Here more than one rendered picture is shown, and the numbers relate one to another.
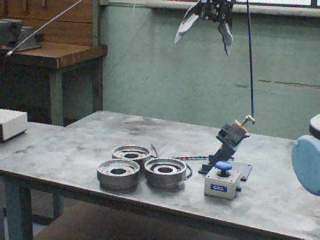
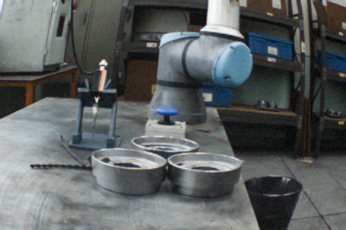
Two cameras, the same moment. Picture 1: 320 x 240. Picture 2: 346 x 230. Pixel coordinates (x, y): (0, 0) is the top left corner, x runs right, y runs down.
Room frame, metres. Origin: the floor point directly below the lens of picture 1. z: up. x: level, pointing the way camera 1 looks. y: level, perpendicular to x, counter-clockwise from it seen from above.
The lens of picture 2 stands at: (1.31, 0.65, 1.00)
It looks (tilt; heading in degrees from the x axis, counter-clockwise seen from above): 9 degrees down; 249
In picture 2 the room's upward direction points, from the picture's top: 4 degrees clockwise
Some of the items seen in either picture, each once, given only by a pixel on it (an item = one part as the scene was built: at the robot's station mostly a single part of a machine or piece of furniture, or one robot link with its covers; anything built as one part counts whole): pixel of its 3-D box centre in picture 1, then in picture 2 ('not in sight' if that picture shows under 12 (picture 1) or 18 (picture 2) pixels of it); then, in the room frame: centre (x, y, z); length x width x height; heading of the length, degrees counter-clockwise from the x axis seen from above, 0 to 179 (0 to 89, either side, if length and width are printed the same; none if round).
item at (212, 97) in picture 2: not in sight; (205, 91); (-0.52, -3.27, 0.56); 0.52 x 0.38 x 0.22; 155
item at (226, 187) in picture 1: (224, 182); (165, 133); (1.01, -0.16, 0.82); 0.08 x 0.07 x 0.05; 68
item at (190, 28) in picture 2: not in sight; (207, 28); (-0.50, -3.26, 1.19); 0.52 x 0.42 x 0.38; 158
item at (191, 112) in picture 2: not in sight; (178, 99); (0.86, -0.46, 0.85); 0.15 x 0.15 x 0.10
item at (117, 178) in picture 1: (118, 174); (205, 174); (1.04, 0.10, 0.82); 0.10 x 0.10 x 0.04
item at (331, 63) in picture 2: not in sight; (336, 62); (-2.03, -2.65, 1.11); 0.52 x 0.38 x 0.22; 158
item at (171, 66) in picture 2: not in sight; (183, 55); (0.86, -0.46, 0.97); 0.13 x 0.12 x 0.14; 112
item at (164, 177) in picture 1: (165, 173); (164, 155); (1.06, -0.02, 0.82); 0.10 x 0.10 x 0.04
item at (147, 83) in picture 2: not in sight; (147, 79); (-0.01, -3.45, 0.64); 0.49 x 0.40 x 0.37; 163
